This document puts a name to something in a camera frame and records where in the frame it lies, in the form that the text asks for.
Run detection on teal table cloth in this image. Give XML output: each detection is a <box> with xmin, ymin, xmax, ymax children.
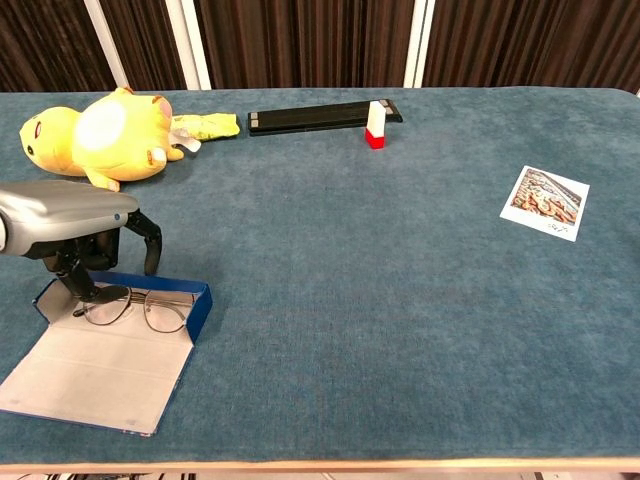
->
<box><xmin>0</xmin><ymin>87</ymin><xmax>640</xmax><ymax>464</ymax></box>

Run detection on red white stamp block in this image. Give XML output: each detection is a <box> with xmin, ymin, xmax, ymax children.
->
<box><xmin>364</xmin><ymin>100</ymin><xmax>388</xmax><ymax>150</ymax></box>

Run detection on dark brown curtain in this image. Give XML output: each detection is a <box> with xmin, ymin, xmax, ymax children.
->
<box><xmin>0</xmin><ymin>0</ymin><xmax>640</xmax><ymax>95</ymax></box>

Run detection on blue rectangular box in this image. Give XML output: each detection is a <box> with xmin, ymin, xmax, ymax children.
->
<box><xmin>0</xmin><ymin>271</ymin><xmax>214</xmax><ymax>439</ymax></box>

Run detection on black flat bar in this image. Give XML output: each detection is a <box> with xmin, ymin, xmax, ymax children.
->
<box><xmin>247</xmin><ymin>98</ymin><xmax>404</xmax><ymax>138</ymax></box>

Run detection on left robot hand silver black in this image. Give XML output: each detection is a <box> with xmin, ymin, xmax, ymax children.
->
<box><xmin>0</xmin><ymin>179</ymin><xmax>164</xmax><ymax>304</ymax></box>

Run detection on yellow plush toy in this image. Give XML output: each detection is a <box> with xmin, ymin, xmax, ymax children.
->
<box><xmin>18</xmin><ymin>86</ymin><xmax>202</xmax><ymax>193</ymax></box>

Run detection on white metal post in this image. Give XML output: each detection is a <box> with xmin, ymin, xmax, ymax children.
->
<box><xmin>403</xmin><ymin>0</ymin><xmax>436</xmax><ymax>90</ymax></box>
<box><xmin>83</xmin><ymin>0</ymin><xmax>131</xmax><ymax>91</ymax></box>
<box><xmin>164</xmin><ymin>0</ymin><xmax>213</xmax><ymax>91</ymax></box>

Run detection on wire-frame eyeglasses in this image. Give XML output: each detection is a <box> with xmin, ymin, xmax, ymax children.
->
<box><xmin>72</xmin><ymin>287</ymin><xmax>197</xmax><ymax>335</ymax></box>

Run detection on white bordered photo card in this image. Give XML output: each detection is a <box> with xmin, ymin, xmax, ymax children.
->
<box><xmin>499</xmin><ymin>164</ymin><xmax>591</xmax><ymax>243</ymax></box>

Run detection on yellow green snack packet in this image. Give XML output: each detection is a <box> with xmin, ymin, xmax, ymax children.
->
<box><xmin>172</xmin><ymin>112</ymin><xmax>241</xmax><ymax>143</ymax></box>

